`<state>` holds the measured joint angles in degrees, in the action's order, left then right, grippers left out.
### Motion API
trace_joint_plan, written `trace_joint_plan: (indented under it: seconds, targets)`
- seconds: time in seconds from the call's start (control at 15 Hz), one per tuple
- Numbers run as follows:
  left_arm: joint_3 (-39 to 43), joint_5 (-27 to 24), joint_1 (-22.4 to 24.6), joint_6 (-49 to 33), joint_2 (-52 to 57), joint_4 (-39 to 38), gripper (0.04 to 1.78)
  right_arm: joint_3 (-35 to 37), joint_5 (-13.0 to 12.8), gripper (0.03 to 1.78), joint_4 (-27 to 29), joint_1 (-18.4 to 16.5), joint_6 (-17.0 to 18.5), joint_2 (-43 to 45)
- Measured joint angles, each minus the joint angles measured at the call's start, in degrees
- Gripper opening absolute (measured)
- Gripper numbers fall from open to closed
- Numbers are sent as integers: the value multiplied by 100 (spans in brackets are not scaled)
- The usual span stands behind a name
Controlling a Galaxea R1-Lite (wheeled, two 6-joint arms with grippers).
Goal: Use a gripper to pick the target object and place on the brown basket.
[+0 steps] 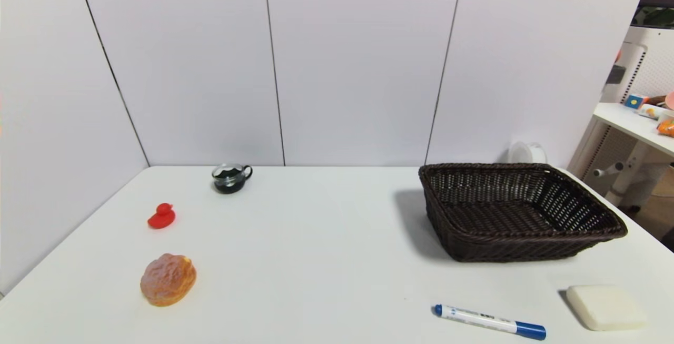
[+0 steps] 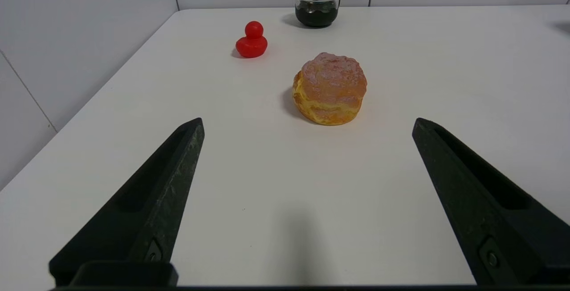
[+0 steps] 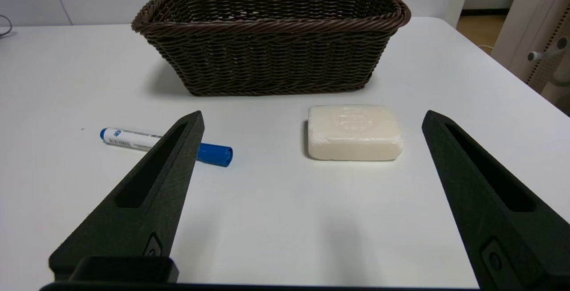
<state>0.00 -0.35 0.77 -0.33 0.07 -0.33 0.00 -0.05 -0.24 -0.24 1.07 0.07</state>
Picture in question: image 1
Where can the clear tape roll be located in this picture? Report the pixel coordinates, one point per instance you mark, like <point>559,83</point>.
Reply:
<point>522,153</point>

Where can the brown wicker basket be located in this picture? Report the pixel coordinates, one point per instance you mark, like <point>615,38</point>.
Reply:
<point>505,217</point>

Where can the black glass cup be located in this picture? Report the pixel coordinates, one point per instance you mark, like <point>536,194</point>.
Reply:
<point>229,180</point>

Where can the red rubber duck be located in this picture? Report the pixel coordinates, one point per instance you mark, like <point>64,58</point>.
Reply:
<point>161,219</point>

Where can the brown bread bun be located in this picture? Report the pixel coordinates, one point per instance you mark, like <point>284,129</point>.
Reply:
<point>167,281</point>

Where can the blue white marker pen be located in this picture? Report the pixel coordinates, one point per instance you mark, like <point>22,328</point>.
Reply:
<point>484,320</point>

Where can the white side table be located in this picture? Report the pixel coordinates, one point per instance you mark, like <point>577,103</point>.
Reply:
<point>626,121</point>
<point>653,65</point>

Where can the small blue box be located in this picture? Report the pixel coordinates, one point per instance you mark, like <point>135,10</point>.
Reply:
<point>634,101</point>

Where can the orange snack packet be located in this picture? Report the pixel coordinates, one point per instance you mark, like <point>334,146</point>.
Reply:
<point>666,128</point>

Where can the white table leg frame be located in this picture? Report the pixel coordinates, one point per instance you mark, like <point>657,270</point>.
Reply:
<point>629,170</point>

